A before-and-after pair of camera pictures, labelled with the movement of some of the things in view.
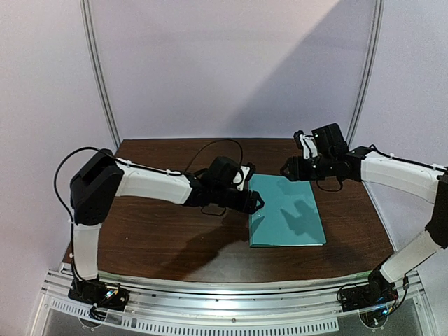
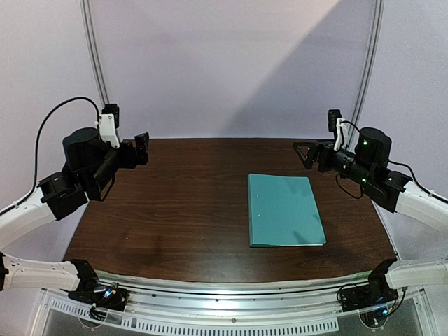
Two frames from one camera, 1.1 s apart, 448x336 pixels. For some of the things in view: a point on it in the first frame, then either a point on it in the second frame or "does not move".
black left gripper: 243,206 -> 131,160
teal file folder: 289,216 does not move
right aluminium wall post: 373,70 does not move
